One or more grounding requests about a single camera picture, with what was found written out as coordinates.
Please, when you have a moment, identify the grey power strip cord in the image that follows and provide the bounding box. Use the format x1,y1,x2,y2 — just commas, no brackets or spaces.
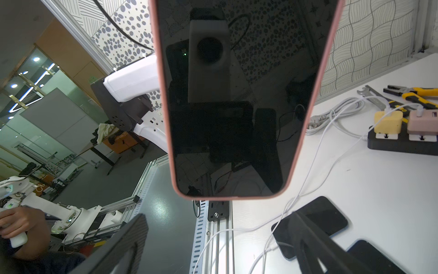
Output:
305,96,367,135

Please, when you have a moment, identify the yellow USB charger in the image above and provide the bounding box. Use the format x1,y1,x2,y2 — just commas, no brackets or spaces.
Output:
374,110,403,134

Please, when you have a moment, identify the operator hand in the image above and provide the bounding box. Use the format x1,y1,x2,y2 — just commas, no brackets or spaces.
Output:
1,207,51,260

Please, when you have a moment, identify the pink USB charger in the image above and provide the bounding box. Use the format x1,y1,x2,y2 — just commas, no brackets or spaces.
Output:
407,110,438,135

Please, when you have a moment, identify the pink case phone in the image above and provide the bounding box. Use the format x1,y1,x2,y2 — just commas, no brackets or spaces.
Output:
150,1,346,200

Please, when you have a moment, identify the white phone charging cable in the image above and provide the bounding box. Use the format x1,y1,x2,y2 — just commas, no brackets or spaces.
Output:
191,102,425,274

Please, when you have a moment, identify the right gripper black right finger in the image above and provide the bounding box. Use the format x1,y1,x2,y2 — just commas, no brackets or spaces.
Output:
288,212,372,274

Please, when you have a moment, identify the black phone on table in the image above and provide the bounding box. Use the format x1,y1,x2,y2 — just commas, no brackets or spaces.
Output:
347,239,406,274

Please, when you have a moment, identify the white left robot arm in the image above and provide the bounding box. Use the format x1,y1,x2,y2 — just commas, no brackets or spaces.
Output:
91,54,169,153

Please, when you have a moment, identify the black power strip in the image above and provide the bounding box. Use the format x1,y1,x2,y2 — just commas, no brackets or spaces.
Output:
367,127,438,156

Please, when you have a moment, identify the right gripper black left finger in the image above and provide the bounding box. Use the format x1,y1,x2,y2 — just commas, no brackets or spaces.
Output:
72,213,148,274

